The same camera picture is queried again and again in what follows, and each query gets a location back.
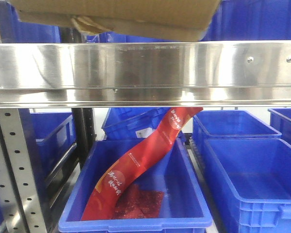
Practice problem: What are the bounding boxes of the large brown cardboard box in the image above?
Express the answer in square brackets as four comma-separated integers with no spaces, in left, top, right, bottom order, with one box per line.
[11,0,221,42]

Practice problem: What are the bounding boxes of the stainless steel shelf beam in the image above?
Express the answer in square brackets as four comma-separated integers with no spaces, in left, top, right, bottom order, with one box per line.
[0,41,291,108]

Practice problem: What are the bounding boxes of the perforated steel shelf upright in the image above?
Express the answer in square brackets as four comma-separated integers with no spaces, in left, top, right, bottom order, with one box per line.
[0,109,52,233]

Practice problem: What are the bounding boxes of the blue bin rear centre tilted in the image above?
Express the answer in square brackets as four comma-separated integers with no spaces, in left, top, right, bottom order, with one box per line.
[101,107,187,144]

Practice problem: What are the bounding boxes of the blue bin front centre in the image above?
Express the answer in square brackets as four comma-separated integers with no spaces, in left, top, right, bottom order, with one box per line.
[58,139,212,233]

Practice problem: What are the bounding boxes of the blue bin rear right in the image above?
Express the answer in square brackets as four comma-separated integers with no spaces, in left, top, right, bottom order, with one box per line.
[192,110,282,154]

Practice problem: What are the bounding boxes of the blue bin left lower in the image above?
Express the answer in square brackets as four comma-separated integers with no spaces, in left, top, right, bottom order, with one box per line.
[31,112,76,177]

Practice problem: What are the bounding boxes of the red snack package strip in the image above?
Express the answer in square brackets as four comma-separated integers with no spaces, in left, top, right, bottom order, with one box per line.
[81,107,203,221]

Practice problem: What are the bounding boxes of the crumpled clear packing tape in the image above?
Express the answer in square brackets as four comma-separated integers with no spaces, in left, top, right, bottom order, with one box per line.
[71,16,113,34]

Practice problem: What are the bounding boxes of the blue bin front right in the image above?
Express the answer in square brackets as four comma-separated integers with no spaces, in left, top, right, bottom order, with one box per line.
[203,139,291,233]

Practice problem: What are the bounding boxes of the blue bin upper right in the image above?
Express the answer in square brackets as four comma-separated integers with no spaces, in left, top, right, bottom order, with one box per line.
[202,0,291,41]

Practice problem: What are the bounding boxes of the blue bin far right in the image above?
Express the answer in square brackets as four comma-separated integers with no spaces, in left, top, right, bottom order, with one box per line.
[268,108,291,145]

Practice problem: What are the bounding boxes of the blue bin upper left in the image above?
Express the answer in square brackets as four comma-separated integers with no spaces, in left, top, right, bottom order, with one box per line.
[0,0,61,43]

